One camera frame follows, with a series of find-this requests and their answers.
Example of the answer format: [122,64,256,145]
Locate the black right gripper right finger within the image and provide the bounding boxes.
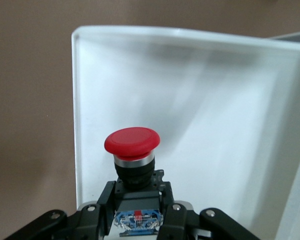
[157,181,262,240]

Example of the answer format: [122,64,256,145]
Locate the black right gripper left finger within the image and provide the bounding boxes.
[0,181,117,240]

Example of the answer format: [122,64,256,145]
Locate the white plastic bin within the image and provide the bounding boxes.
[71,24,300,240]

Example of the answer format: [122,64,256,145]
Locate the red mushroom push button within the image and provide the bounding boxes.
[104,126,173,238]

